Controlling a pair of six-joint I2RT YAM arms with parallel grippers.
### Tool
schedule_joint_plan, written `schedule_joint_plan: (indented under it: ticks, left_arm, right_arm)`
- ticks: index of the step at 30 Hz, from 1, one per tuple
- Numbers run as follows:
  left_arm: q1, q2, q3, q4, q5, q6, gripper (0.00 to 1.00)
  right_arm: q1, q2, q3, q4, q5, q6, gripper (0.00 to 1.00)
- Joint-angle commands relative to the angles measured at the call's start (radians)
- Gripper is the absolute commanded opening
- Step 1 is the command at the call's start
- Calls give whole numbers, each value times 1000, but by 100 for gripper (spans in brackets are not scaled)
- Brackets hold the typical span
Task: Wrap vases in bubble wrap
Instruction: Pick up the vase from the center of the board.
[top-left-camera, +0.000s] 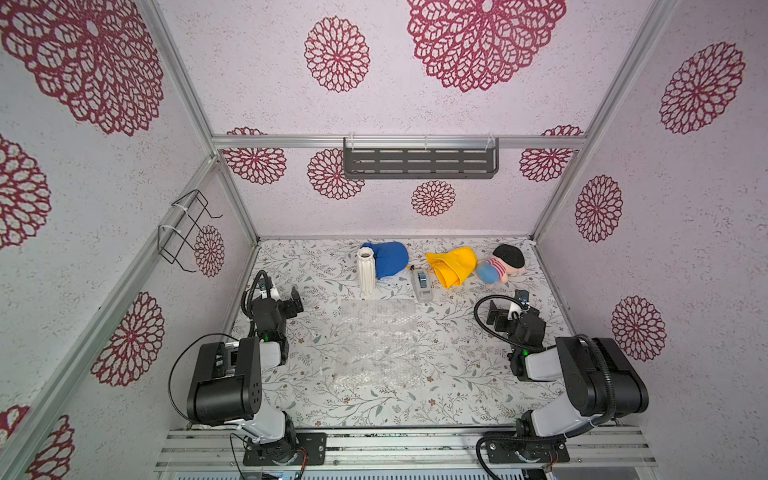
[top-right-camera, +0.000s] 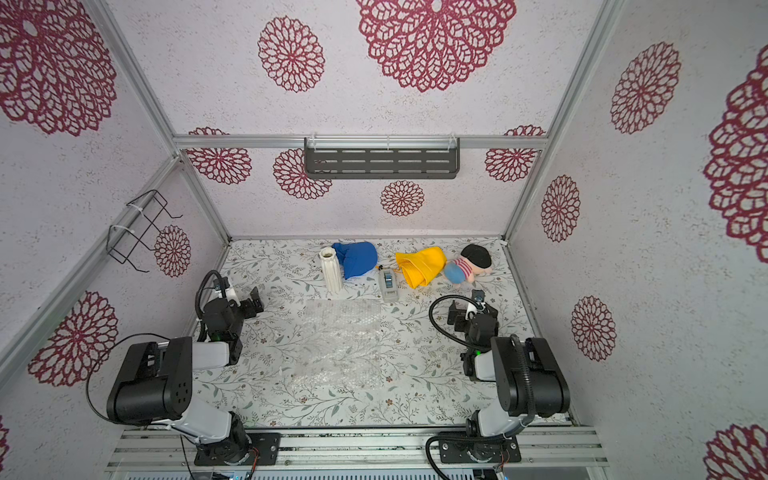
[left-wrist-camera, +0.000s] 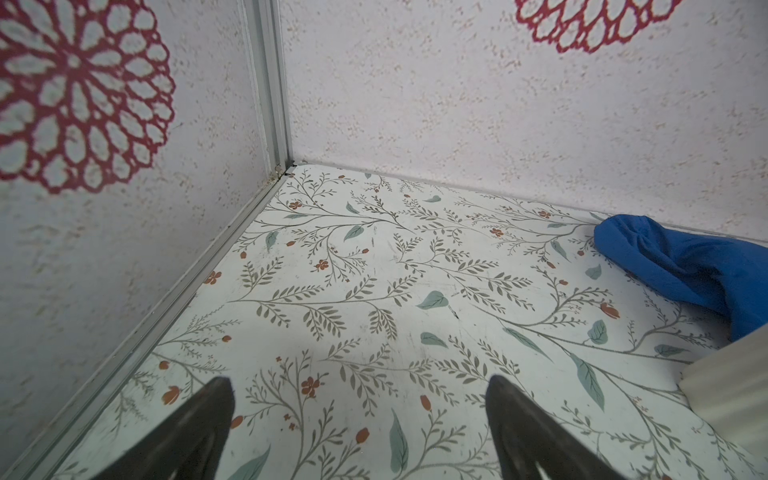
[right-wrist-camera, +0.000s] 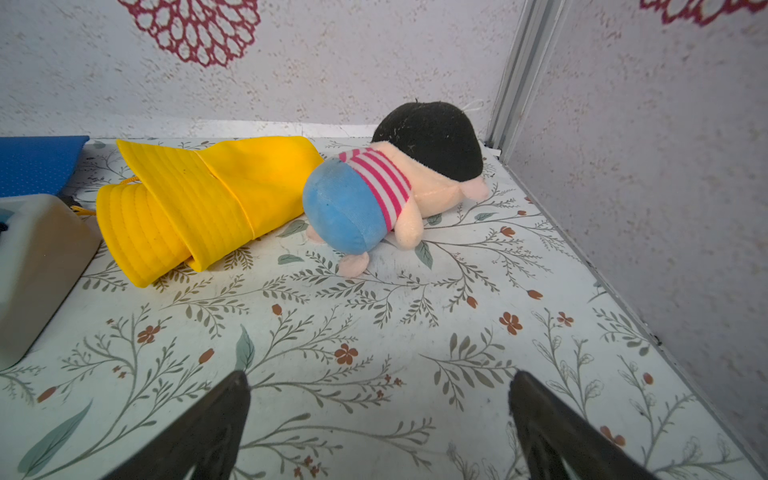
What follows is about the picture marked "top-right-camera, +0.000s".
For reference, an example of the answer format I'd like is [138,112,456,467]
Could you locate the white ribbed vase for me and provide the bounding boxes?
[319,247,344,295]

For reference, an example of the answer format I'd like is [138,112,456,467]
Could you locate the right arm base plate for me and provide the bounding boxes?
[437,432,522,464]

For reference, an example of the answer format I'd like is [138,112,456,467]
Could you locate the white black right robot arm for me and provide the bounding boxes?
[447,301,571,438]

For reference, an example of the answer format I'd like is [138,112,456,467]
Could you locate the black wire wall rack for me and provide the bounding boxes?
[105,189,182,274]

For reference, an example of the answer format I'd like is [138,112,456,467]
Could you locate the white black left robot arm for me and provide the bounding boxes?
[106,288,264,465]

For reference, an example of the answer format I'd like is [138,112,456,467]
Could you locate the blue cloth hat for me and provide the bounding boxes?
[332,242,378,280]

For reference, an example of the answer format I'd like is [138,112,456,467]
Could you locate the yellow cloth raincoat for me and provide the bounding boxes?
[395,246,446,289]

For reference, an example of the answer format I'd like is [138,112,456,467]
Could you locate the grey tape dispenser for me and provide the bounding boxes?
[377,266,399,302]

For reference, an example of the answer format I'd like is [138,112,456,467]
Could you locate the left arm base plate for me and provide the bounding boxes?
[193,432,282,467]

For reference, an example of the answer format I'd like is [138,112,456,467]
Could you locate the grey metal wall shelf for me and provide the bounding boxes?
[304,137,461,180]

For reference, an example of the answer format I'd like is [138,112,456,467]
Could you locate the clear bubble wrap sheet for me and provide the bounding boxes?
[292,299,386,392]

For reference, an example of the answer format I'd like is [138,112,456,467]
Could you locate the aluminium front rail frame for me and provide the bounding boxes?
[104,424,609,473]

